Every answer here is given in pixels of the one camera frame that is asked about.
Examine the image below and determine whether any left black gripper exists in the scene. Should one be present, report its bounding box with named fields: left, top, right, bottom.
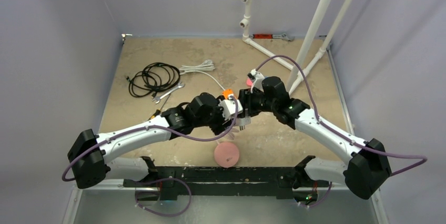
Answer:
left=194, top=96, right=235, bottom=134

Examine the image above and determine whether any pink plug adapter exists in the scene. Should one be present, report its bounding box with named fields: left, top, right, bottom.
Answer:
left=246, top=78, right=252, bottom=87

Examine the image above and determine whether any white cube socket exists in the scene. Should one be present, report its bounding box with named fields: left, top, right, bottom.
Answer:
left=236, top=116, right=251, bottom=131

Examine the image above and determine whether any orange power strip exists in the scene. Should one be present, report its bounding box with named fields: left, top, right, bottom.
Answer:
left=222, top=89, right=237, bottom=100

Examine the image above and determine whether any white power cable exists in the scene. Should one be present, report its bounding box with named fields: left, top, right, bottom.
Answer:
left=178, top=59, right=227, bottom=93

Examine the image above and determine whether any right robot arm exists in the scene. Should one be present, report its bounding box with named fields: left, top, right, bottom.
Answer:
left=238, top=77, right=392, bottom=199

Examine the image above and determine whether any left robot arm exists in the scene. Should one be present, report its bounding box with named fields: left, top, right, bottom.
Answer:
left=62, top=93, right=244, bottom=189

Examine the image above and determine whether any pink round socket base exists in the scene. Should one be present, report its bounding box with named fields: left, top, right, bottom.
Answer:
left=214, top=142, right=240, bottom=168

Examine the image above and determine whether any silver open-end wrench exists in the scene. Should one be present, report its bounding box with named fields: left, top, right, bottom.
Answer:
left=153, top=82, right=185, bottom=104

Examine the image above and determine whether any yellow black screwdriver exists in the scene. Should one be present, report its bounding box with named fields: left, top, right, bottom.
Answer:
left=149, top=94, right=171, bottom=120

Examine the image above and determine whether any black base beam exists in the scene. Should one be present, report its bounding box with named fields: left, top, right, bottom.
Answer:
left=123, top=157, right=329, bottom=200

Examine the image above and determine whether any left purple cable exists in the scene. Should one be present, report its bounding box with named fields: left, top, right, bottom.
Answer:
left=62, top=97, right=239, bottom=217

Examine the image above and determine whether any purple cable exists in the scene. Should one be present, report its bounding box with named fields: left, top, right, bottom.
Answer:
left=62, top=97, right=239, bottom=217
left=254, top=55, right=428, bottom=209

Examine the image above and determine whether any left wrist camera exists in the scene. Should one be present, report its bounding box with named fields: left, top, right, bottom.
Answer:
left=218, top=95, right=244, bottom=120

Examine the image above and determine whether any white pipe frame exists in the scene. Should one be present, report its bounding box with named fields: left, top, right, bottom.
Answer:
left=239, top=0, right=368, bottom=94

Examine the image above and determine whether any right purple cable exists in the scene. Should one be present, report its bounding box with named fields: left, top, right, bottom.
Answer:
left=254, top=55, right=428, bottom=209

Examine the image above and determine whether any red handled wrench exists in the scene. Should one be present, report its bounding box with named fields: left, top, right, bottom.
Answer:
left=249, top=33, right=294, bottom=42

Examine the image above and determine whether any black coiled cable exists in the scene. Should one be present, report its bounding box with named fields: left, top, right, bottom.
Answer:
left=127, top=62, right=182, bottom=98

